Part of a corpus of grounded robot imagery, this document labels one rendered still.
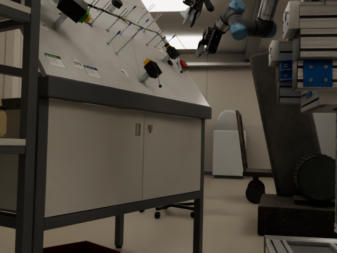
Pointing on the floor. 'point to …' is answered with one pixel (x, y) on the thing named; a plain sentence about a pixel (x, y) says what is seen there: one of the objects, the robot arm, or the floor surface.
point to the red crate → (79, 248)
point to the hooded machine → (227, 147)
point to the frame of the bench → (38, 221)
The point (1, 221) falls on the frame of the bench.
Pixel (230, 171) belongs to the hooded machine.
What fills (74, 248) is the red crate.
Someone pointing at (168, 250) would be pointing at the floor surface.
